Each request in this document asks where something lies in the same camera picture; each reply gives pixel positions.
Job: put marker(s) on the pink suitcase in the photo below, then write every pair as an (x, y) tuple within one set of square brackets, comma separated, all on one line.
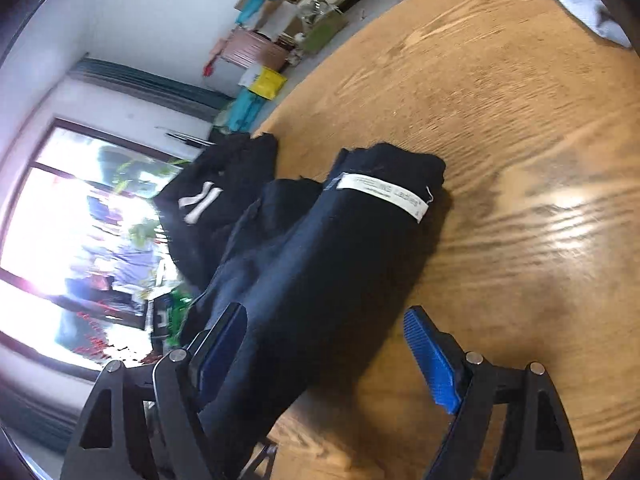
[(252, 49)]

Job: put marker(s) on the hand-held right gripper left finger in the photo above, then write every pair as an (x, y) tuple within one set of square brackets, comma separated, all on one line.
[(225, 345)]

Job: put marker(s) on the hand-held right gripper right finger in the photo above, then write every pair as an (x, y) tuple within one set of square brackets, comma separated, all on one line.
[(435, 360)]

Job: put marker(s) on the black box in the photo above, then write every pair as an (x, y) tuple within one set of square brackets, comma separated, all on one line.
[(160, 322)]

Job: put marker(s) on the cardboard box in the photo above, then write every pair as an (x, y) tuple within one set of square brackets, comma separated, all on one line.
[(260, 7)]

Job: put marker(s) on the large window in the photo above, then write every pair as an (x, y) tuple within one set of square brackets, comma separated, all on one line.
[(60, 240)]

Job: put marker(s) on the green curtain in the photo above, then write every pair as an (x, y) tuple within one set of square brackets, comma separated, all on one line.
[(150, 90)]

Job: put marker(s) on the dark navy pants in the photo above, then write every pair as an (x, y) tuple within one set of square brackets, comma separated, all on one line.
[(325, 270)]

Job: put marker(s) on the yellow bag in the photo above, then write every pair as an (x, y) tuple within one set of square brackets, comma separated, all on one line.
[(268, 83)]

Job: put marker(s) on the black white-striped sweater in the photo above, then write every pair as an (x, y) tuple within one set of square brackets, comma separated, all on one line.
[(235, 175)]

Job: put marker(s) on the green leafy plant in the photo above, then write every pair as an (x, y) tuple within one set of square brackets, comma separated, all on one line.
[(145, 175)]

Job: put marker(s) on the teal bag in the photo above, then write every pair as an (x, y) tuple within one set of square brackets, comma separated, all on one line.
[(247, 110)]

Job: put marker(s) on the green box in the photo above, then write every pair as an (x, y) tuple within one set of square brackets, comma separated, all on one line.
[(325, 30)]

